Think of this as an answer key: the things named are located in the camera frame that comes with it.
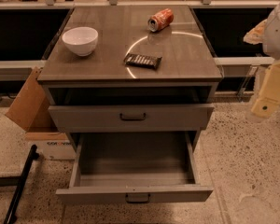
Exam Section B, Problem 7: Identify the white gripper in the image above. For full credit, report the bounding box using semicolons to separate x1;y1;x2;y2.
243;3;280;119

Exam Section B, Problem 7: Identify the dark chocolate bar wrapper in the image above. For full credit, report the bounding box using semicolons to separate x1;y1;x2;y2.
123;53;161;70

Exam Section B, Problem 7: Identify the grey drawer cabinet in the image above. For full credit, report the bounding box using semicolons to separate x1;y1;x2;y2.
38;6;222;143

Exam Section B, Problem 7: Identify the grey open bottom drawer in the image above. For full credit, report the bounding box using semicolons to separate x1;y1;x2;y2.
56;132;213;204

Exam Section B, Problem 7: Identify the grey middle drawer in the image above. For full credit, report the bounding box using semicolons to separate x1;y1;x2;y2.
49;104;214;133

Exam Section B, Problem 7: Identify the orange soda can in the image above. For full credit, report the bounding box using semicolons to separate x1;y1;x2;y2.
147;8;174;32

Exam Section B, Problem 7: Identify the white ceramic bowl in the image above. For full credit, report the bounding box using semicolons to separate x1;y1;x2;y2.
62;27;98;56

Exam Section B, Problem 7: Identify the brown cardboard box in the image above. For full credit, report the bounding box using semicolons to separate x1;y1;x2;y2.
6;67;76;160

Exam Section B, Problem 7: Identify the black metal stand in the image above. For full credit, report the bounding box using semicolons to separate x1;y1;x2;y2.
0;144;39;224

